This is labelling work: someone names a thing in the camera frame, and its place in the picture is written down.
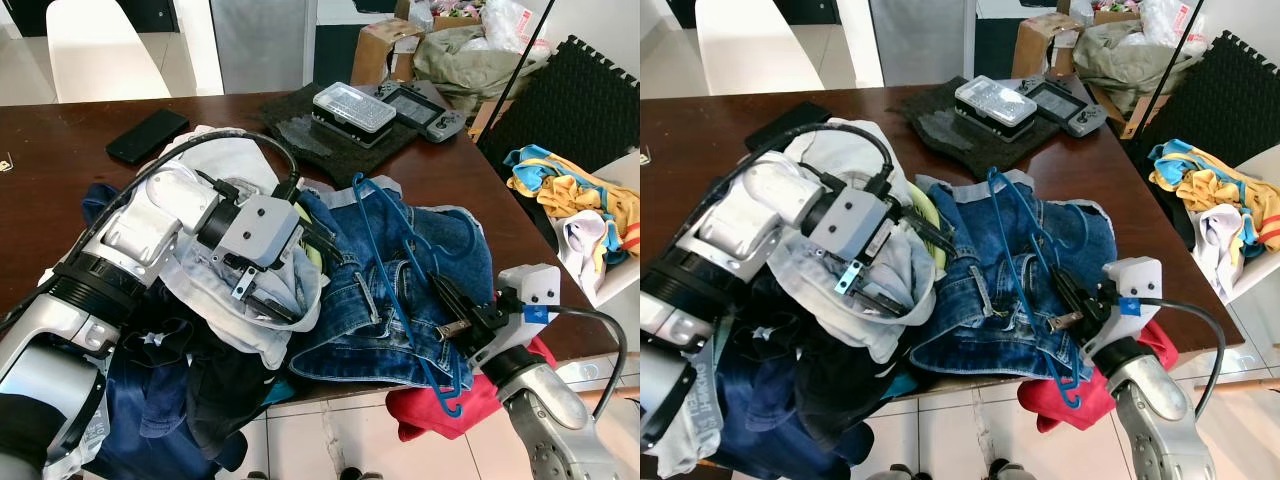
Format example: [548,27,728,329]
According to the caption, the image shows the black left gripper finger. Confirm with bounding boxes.
[891,210,955,257]
[848,284,911,323]
[296,226,345,273]
[250,290,305,327]

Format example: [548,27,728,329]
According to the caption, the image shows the blue wire clothes hanger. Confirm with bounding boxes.
[350,172,483,417]
[985,165,1096,411]

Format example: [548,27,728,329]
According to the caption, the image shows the light denim garment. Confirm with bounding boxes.
[762,117,939,366]
[158,124,329,373]

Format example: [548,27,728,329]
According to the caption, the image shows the blue denim shorts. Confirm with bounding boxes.
[908,172,1119,379]
[288,178,498,391]

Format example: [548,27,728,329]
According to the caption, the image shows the red cloth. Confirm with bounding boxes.
[385,338,559,443]
[1017,320,1181,434]

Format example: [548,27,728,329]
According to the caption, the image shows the black fabric garment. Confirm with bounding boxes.
[790,330,916,451]
[185,320,296,461]

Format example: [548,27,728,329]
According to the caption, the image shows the navy blue garment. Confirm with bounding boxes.
[700,265,831,346]
[80,180,261,401]

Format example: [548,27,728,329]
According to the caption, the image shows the black foam mat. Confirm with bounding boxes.
[258,83,421,188]
[888,78,1063,173]

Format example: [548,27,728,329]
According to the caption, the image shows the white garment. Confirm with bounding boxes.
[558,208,626,296]
[1195,203,1259,291]

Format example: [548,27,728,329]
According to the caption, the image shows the white chair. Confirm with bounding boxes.
[693,0,823,96]
[45,0,173,104]
[1225,145,1280,306]
[585,150,641,311]

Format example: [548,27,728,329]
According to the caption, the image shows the clear-lidded plastic box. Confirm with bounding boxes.
[953,75,1038,141]
[311,81,399,151]

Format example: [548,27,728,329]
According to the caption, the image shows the yellow teal garment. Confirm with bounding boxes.
[503,143,641,256]
[1147,138,1280,251]

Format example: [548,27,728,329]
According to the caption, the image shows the dark blue jeans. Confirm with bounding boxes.
[75,345,246,480]
[705,330,851,480]

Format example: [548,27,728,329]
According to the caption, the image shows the black smartphone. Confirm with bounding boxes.
[745,100,833,153]
[105,108,191,167]

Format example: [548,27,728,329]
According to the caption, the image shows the black handheld console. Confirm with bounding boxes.
[1020,78,1109,139]
[375,84,467,144]

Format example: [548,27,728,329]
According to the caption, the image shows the white printed fabric band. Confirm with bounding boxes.
[645,315,723,479]

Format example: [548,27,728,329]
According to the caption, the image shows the brown cardboard box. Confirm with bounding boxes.
[1060,0,1141,26]
[395,0,486,31]
[349,17,426,87]
[1012,12,1086,81]

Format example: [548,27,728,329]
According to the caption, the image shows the black toothed foam tile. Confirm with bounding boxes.
[1128,28,1280,171]
[477,35,641,206]

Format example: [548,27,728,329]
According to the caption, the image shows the olive green bag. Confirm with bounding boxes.
[1072,18,1206,101]
[412,24,553,113]

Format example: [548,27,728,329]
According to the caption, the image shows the thin black pole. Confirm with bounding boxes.
[1122,0,1205,141]
[490,0,558,129]

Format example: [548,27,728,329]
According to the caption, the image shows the clear plastic bag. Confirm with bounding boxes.
[478,0,553,53]
[1138,0,1206,46]

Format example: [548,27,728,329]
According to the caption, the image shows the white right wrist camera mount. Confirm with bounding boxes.
[1100,257,1166,346]
[496,263,563,333]

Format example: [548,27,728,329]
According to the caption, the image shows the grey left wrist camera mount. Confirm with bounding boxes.
[806,187,897,269]
[215,193,303,271]

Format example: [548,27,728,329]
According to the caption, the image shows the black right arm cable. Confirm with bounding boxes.
[1135,295,1231,421]
[543,303,631,423]

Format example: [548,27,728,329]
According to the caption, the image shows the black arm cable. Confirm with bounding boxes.
[90,128,303,231]
[1135,295,1231,421]
[543,303,631,423]
[700,118,899,216]

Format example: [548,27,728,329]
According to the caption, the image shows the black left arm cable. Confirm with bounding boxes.
[90,128,303,231]
[700,118,899,216]

